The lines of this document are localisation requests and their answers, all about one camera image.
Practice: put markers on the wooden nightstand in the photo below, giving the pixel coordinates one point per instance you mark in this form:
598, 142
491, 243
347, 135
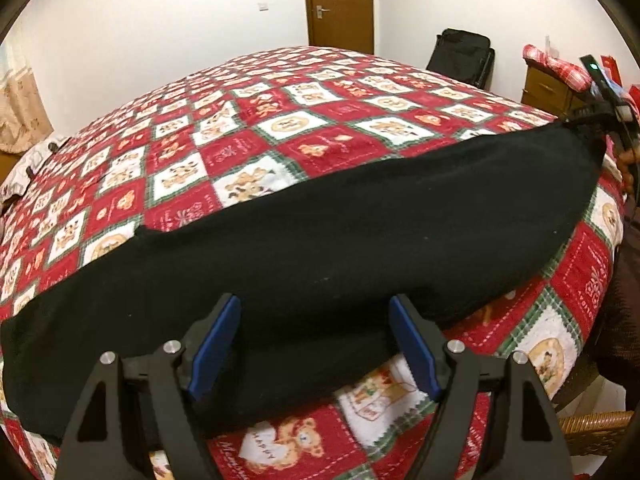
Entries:
545, 90

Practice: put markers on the beige patterned curtain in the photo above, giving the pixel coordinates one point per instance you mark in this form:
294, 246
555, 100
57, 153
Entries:
22, 105

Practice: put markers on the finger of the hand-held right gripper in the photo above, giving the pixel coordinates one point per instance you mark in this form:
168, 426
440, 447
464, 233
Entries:
590, 112

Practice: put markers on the black suitcase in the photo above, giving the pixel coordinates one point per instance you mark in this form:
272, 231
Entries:
460, 57

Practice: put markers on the person's right hand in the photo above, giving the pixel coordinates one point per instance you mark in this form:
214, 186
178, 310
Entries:
627, 172

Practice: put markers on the person's dark clothing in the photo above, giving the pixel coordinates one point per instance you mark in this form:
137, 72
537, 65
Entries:
622, 310

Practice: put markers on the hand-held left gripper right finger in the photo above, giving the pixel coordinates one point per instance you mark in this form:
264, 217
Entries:
416, 347

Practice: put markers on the black pants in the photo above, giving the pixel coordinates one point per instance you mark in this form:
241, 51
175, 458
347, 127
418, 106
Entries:
350, 225

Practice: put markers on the brown wooden door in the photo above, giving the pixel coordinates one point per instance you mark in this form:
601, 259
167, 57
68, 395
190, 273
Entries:
340, 5

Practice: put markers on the wicker chair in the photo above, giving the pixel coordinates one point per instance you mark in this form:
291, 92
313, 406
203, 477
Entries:
595, 430

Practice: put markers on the red plaid cloth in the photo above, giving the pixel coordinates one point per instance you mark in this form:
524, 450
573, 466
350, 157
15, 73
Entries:
560, 67

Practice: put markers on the white grey patterned pillow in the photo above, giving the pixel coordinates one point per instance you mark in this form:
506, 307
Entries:
27, 170

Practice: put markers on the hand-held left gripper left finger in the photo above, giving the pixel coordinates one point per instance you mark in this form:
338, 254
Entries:
216, 347

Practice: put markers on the red checked bear-print bedspread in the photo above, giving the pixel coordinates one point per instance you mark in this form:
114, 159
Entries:
320, 140

